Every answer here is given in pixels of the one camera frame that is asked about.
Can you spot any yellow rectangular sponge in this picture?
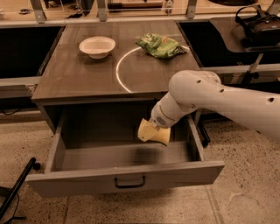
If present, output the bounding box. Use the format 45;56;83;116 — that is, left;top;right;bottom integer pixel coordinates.
150;128;171;145

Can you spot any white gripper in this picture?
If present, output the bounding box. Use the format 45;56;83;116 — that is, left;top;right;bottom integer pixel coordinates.
137;103;176;142

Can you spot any black pole on floor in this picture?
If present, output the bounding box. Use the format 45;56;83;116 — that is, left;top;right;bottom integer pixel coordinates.
0;157;40;219

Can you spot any green chip bag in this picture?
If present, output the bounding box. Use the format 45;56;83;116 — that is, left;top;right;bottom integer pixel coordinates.
136;33;187;59

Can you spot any white bowl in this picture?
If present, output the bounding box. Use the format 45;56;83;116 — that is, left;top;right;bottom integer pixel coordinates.
79;36;116;60

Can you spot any open grey top drawer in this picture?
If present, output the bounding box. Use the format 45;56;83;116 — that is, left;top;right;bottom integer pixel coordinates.
26;101;224;197

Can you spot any dark side table right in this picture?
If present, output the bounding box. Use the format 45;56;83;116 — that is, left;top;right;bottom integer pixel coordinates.
209;16;280;86

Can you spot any black VR headset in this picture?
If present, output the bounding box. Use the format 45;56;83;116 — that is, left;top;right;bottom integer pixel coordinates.
235;5;280;46

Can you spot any grey cabinet with top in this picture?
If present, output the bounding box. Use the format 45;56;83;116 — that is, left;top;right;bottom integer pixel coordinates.
31;19;212;135

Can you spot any black drawer handle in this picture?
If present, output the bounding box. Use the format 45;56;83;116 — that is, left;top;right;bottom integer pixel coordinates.
114;176;146;189

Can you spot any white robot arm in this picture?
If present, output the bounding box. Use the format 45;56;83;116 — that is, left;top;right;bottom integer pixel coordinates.
137;70;280;144

